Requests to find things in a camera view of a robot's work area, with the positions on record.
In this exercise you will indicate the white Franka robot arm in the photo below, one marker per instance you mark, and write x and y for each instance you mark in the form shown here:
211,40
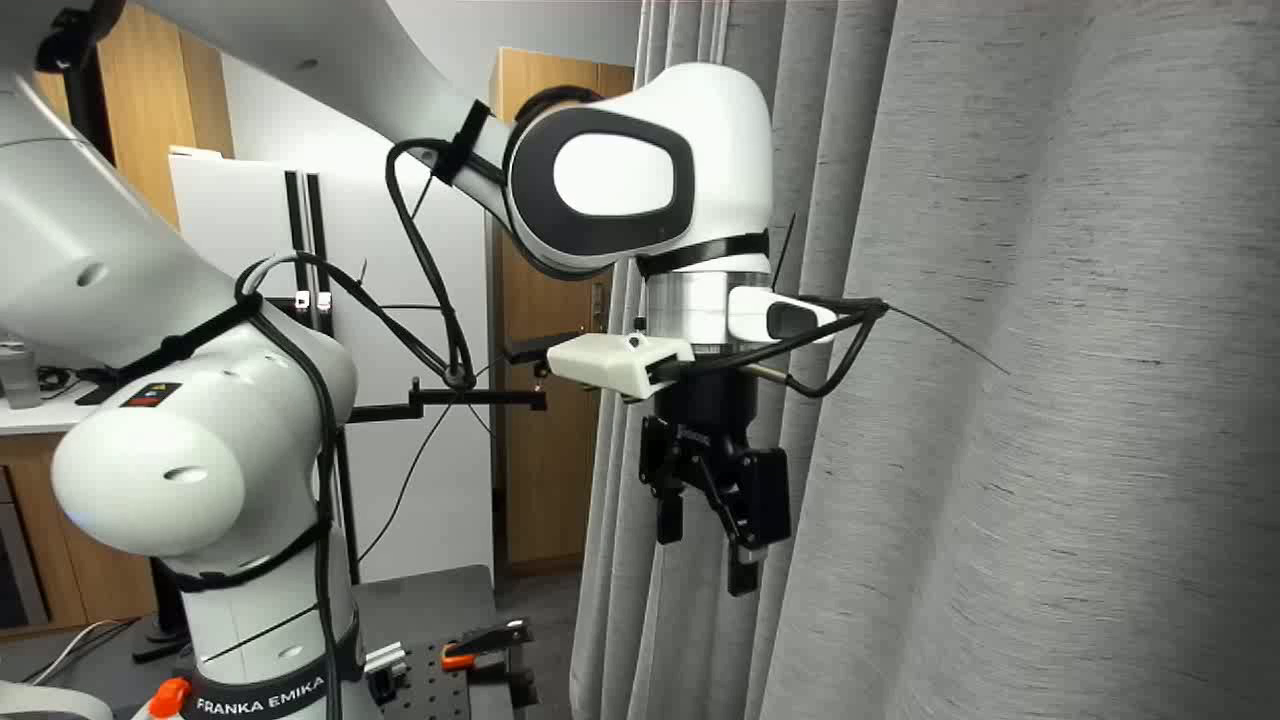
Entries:
200,442

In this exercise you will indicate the small silver metal bracket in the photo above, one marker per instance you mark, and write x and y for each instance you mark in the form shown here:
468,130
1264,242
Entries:
384,659

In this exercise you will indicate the black perforated work table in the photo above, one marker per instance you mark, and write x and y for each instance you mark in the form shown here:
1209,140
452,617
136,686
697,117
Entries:
427,683

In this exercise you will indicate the black vertical stand rails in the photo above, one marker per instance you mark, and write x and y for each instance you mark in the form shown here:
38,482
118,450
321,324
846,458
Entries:
317,226

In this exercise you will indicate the grey textured curtain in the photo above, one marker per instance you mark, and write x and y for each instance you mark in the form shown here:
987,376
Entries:
1067,402

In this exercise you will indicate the white board panel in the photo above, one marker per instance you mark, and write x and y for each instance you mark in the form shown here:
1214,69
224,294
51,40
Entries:
243,214

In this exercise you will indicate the clear glass jar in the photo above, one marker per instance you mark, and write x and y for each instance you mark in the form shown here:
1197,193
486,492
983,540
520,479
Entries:
19,376

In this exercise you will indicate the white countertop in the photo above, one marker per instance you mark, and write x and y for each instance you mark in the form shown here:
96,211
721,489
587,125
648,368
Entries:
32,412

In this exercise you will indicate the orange black bar clamp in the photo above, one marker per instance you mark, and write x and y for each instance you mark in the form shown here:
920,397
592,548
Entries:
486,645

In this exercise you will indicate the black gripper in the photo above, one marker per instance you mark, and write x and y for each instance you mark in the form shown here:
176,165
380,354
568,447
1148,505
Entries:
712,442

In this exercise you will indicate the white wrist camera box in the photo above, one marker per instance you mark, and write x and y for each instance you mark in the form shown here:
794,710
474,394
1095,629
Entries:
621,362

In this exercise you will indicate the white round object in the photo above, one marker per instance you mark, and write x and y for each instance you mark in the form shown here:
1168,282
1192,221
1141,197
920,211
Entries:
45,701

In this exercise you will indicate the wooden base cabinet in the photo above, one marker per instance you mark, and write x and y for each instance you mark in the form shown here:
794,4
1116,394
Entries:
75,573

